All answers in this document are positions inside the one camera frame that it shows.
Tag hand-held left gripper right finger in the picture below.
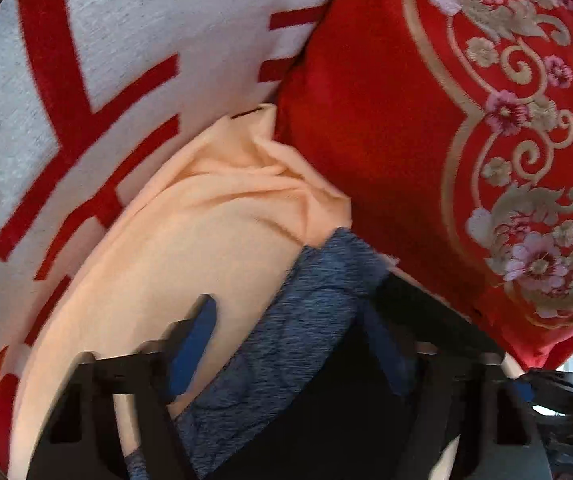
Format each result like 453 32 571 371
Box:
366 272 553 480

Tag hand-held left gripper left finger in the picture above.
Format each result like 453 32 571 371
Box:
26 294 217 480

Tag black pants with blue-grey waistband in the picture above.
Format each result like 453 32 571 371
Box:
124 227 467 480

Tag peach bed sheet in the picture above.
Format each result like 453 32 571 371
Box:
6 104 522 480

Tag red embroidered pillow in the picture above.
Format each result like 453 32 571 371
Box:
274 0 573 373

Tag red and white printed blanket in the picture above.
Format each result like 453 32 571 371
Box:
0 0 344 471

